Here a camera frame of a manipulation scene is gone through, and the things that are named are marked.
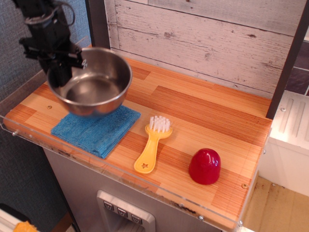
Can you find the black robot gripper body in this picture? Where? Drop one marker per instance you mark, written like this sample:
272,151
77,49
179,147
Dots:
50,44

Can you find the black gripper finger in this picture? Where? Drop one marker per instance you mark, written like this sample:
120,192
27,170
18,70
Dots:
57,71

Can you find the silver metal bowl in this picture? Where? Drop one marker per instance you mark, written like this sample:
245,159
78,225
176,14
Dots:
98,89

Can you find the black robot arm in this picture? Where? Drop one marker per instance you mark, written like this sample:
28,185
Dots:
43,9

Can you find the blue folded cloth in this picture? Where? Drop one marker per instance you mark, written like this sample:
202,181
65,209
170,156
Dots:
97,136

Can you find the yellow brush white bristles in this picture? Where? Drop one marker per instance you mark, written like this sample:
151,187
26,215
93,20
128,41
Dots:
158,128

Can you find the grey toy fridge cabinet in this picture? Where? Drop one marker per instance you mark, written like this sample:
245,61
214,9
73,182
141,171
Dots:
80,185

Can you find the silver dispenser button panel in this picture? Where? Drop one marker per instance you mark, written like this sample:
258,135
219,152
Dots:
121,216

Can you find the yellow object bottom left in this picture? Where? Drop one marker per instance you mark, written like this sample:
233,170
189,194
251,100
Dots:
24,227

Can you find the red plastic cup upside down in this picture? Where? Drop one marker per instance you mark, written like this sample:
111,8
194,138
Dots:
205,166

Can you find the white toy sink unit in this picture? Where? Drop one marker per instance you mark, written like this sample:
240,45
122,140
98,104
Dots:
285,159

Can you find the dark left vertical post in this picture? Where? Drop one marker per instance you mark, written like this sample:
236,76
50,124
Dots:
98,25

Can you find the dark vertical post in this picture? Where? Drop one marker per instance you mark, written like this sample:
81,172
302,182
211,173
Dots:
289,63
98,25

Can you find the clear acrylic guard rail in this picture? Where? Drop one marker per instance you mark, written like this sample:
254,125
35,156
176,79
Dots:
202,115

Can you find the dark right vertical post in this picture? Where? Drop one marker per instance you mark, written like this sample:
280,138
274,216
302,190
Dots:
289,63

